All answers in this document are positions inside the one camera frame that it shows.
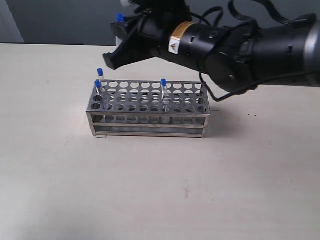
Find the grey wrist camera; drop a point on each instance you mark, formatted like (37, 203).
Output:
(127, 3)

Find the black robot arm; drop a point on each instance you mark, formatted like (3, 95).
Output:
(236, 58)

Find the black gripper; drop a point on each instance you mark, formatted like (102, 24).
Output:
(148, 36)

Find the blue-capped tube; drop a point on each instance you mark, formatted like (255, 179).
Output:
(120, 18)
(101, 77)
(165, 96)
(101, 95)

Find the stainless steel test tube rack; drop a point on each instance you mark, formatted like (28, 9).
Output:
(135, 108)

